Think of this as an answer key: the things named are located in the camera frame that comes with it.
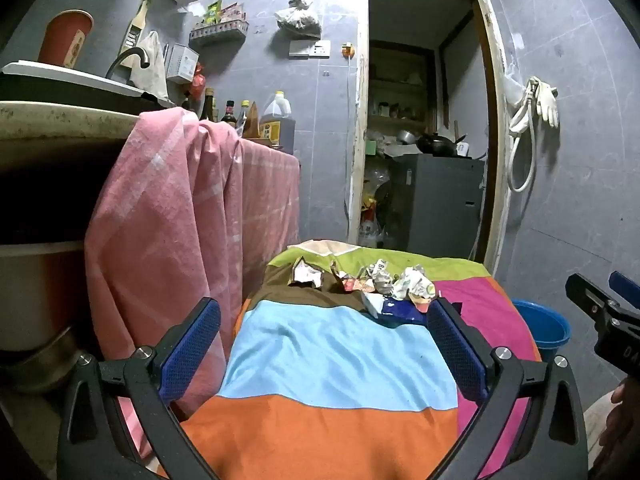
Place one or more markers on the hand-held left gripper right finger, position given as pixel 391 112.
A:
pixel 457 355

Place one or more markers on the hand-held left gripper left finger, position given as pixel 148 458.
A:
pixel 192 350

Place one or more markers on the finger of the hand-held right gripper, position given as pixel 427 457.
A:
pixel 582 291
pixel 626 284

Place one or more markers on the blue plastic bucket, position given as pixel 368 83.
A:
pixel 545 325

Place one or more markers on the blue white wrapper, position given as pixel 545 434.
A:
pixel 395 311

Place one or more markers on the white green paper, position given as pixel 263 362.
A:
pixel 412 285

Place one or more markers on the white printed paper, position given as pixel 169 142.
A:
pixel 381 276

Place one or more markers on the red wrapper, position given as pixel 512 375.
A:
pixel 350 281

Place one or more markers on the torn white paper wrapper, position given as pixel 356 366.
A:
pixel 306 274

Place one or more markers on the person's right hand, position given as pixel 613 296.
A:
pixel 622 430

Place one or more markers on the pink checked cloth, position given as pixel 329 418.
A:
pixel 175 240

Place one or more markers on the colour block blanket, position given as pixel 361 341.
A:
pixel 340 360

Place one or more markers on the grey cabinet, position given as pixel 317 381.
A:
pixel 435 205

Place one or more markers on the large steel pot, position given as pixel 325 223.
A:
pixel 40 365

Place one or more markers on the pile of plastic bags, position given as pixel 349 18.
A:
pixel 372 210

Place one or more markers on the white rubber gloves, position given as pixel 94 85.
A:
pixel 547 102

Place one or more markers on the black wok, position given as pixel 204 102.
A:
pixel 437 144

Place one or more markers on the small steel pot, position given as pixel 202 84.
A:
pixel 406 136

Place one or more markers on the green box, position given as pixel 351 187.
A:
pixel 371 146

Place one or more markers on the brown packet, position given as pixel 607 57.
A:
pixel 253 121

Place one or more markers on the oil jug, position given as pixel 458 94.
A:
pixel 276 122

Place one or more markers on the white stone counter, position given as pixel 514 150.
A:
pixel 65 121

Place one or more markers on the wooden shelf unit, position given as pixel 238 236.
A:
pixel 400 90

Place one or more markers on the red plastic bag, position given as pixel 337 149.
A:
pixel 198 77

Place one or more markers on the beige hanging cloth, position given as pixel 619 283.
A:
pixel 152 67

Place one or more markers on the black sink basin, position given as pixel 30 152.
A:
pixel 65 94

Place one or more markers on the black faucet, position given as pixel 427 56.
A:
pixel 125 54

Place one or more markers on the orange hook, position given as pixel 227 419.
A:
pixel 347 50

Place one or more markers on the wooden grater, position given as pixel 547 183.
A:
pixel 135 30

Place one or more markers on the red paper cup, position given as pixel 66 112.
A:
pixel 65 37

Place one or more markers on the green packet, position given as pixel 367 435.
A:
pixel 214 11

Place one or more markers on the pale snack packet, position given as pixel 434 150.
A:
pixel 232 11

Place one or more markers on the knotted clear plastic bag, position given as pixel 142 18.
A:
pixel 298 15

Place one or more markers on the white door frame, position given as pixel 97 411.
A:
pixel 357 135

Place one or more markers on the white wall box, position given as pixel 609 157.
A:
pixel 181 62

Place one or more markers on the grey wall shelf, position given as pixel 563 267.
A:
pixel 217 31

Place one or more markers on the white wall socket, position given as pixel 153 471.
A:
pixel 310 49

